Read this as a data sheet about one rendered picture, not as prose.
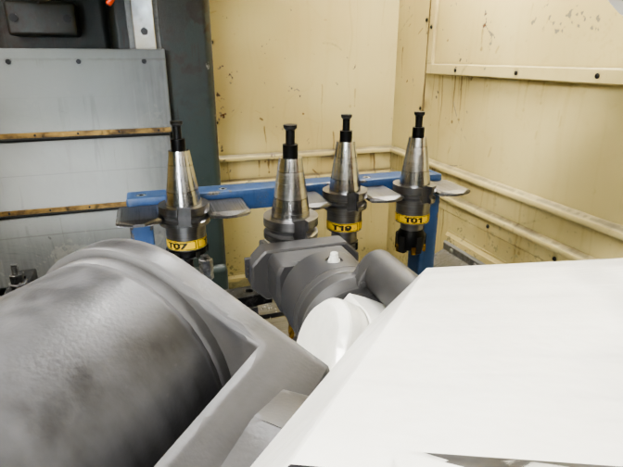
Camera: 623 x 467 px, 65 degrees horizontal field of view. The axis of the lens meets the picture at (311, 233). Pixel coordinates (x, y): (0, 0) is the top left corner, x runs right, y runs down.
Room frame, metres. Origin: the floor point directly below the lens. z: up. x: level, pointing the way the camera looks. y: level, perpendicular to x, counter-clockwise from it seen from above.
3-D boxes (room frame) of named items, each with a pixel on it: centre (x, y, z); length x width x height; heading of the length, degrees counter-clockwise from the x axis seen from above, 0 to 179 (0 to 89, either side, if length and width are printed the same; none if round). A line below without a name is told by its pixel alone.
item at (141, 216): (0.58, 0.21, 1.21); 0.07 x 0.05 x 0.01; 18
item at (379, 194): (0.68, -0.10, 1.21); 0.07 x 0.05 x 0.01; 18
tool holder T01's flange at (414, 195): (0.70, -0.15, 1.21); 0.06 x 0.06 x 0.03
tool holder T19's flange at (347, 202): (0.67, -0.05, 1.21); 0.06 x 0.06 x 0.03
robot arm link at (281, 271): (0.44, -0.01, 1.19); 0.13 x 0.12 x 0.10; 108
